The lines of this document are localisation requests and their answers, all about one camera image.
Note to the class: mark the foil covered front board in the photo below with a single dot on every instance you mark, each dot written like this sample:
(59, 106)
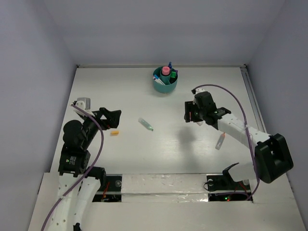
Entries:
(163, 188)

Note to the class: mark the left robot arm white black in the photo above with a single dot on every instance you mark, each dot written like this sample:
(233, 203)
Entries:
(78, 180)

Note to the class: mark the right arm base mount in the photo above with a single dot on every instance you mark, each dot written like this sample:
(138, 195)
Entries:
(222, 187)

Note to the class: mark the green tip clear highlighter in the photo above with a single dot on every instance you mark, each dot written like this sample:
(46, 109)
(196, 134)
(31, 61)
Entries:
(145, 124)

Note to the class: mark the pink cap white pen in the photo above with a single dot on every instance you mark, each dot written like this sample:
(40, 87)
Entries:
(158, 80)

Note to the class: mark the pink topped centre tube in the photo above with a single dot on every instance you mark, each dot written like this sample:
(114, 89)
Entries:
(165, 74)

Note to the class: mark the teal round organizer container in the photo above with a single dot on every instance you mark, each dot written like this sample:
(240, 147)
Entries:
(161, 88)

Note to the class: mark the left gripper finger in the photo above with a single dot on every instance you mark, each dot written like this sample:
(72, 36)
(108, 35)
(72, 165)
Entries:
(114, 122)
(107, 112)

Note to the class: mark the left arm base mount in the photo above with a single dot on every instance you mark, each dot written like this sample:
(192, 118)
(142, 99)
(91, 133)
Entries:
(111, 191)

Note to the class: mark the orange tip clear highlighter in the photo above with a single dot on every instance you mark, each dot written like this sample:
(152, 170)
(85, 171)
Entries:
(220, 141)

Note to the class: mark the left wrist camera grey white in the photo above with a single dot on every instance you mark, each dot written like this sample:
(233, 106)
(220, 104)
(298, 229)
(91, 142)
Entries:
(82, 103)

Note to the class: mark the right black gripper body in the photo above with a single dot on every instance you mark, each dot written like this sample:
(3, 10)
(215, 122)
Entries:
(196, 114)

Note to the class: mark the blue cap white pen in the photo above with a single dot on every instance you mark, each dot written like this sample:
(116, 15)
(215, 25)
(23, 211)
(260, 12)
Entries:
(170, 65)

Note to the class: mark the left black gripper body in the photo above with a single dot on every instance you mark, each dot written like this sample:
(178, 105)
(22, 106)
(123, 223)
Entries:
(103, 121)

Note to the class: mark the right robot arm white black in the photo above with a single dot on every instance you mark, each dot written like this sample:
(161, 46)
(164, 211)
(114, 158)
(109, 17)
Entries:
(271, 155)

